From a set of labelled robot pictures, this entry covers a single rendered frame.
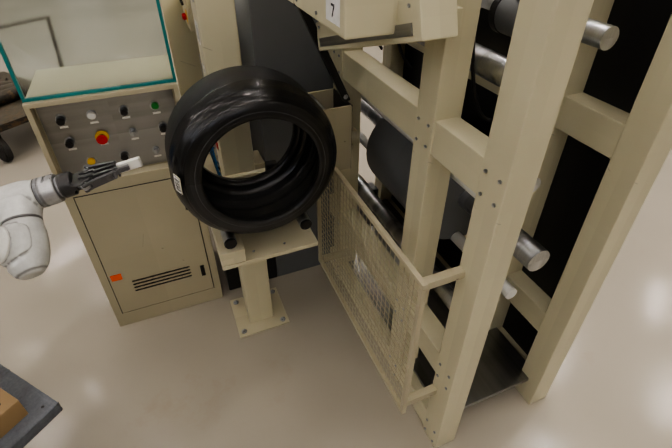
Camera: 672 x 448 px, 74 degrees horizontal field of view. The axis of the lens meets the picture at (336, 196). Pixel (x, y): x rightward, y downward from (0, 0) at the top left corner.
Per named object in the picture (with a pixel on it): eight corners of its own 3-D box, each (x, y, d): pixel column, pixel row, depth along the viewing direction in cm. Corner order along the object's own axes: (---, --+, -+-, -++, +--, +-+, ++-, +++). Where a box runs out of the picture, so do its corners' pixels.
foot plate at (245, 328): (230, 301, 250) (229, 299, 249) (276, 288, 258) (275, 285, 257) (240, 338, 230) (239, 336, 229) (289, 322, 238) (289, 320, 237)
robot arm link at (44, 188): (33, 173, 132) (54, 166, 133) (50, 196, 137) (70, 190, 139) (29, 189, 125) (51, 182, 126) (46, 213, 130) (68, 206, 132)
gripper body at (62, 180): (52, 184, 127) (85, 173, 129) (55, 169, 133) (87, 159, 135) (65, 204, 131) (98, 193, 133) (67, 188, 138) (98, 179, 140)
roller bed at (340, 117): (304, 153, 207) (302, 92, 189) (334, 147, 211) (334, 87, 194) (319, 174, 192) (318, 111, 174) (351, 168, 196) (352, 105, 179)
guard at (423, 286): (318, 260, 235) (314, 144, 194) (321, 259, 235) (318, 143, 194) (401, 414, 167) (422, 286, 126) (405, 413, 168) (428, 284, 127)
